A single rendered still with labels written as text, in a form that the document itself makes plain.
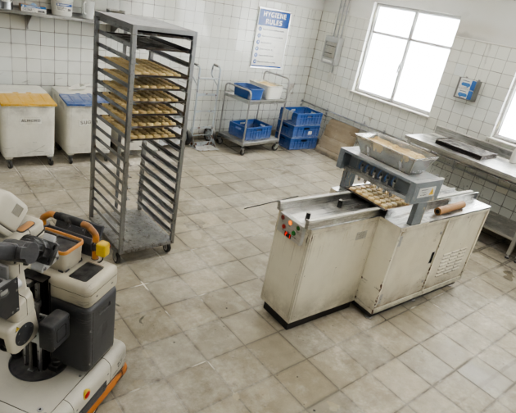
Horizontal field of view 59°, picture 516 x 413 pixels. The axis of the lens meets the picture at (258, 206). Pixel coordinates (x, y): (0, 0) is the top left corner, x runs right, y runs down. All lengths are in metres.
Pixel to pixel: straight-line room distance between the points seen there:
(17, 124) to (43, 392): 3.47
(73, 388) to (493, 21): 5.87
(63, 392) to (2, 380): 0.30
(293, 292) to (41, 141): 3.44
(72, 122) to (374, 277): 3.68
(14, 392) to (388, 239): 2.46
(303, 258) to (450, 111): 4.13
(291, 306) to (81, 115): 3.41
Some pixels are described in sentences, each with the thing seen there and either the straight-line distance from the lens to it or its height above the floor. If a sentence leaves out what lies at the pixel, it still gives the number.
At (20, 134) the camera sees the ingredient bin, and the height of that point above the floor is 0.38.
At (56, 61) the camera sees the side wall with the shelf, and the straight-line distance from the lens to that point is 6.08.
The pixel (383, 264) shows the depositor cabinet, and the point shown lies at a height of 0.52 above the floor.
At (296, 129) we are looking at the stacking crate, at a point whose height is 0.34.
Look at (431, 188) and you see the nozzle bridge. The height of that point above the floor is 1.13.
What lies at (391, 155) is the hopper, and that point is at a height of 1.27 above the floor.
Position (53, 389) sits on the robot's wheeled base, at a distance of 2.53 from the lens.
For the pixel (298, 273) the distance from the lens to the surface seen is 3.12.
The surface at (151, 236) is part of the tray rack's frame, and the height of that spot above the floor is 0.15.
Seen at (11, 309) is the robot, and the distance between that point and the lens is 2.07.
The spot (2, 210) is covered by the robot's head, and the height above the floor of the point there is 1.27.
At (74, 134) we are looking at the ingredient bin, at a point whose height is 0.36.
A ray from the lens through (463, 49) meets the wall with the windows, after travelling 6.71.
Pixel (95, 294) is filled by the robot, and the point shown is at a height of 0.76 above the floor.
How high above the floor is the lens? 2.11
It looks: 24 degrees down
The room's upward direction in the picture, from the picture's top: 11 degrees clockwise
